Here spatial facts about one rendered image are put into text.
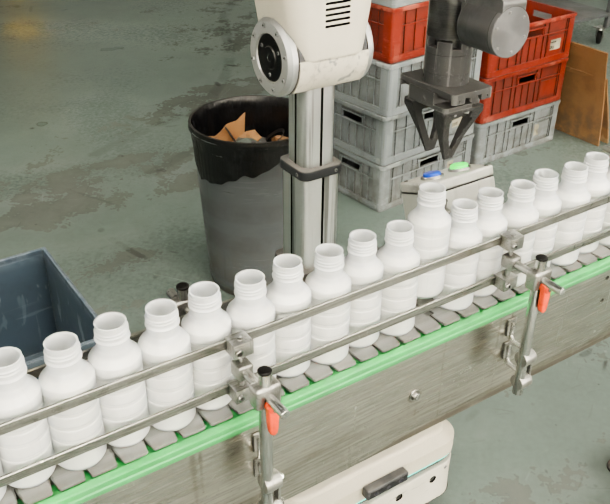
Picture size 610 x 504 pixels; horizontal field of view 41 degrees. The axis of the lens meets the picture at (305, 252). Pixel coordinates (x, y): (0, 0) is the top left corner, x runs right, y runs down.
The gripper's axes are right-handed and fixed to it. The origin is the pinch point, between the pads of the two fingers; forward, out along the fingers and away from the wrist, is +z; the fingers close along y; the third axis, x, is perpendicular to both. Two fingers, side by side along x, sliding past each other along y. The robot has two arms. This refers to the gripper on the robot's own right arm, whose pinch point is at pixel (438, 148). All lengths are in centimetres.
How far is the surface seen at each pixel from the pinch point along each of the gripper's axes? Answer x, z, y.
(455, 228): 5.0, 13.4, -0.3
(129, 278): 24, 124, -185
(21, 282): -42, 37, -59
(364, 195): 136, 118, -185
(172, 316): -39.1, 11.3, 0.8
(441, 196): 1.0, 7.0, 0.4
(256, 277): -26.7, 11.5, -1.6
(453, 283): 4.6, 21.6, 1.0
